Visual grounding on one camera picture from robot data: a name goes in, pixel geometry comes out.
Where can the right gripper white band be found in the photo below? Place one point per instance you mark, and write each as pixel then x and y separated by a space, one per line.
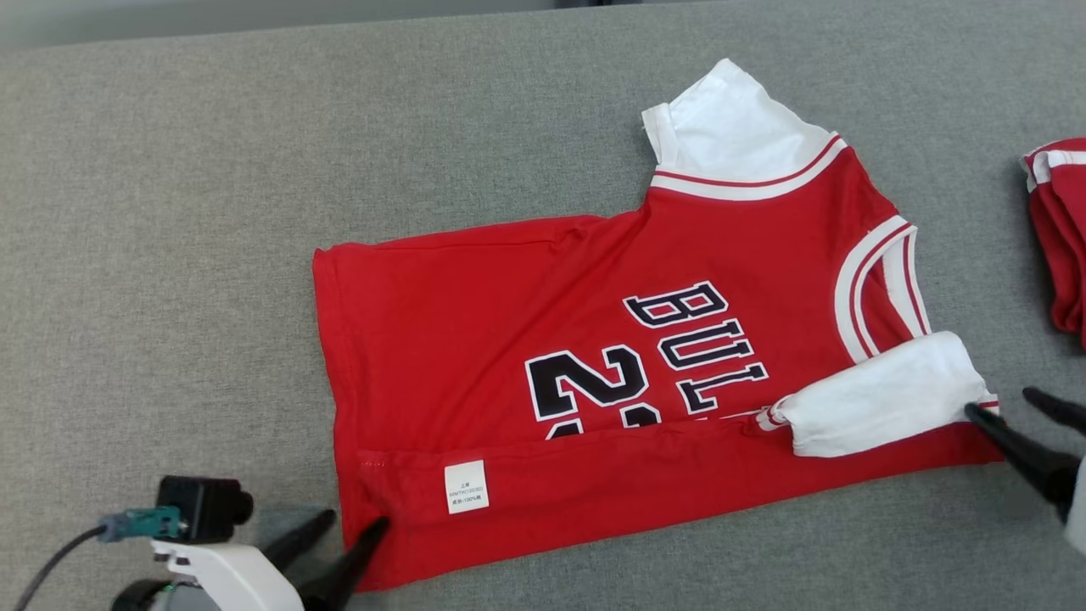
pixel 1079 509

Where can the red and white basketball jersey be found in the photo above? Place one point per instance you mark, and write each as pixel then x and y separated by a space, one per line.
pixel 509 322

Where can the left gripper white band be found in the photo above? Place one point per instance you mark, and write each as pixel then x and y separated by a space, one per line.
pixel 229 581

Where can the red shorts with white stripes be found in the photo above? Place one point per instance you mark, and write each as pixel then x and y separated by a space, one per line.
pixel 1065 246

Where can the teal left camera connector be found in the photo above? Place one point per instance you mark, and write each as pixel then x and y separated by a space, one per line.
pixel 144 524

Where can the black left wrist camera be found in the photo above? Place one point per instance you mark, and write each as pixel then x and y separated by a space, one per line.
pixel 204 507

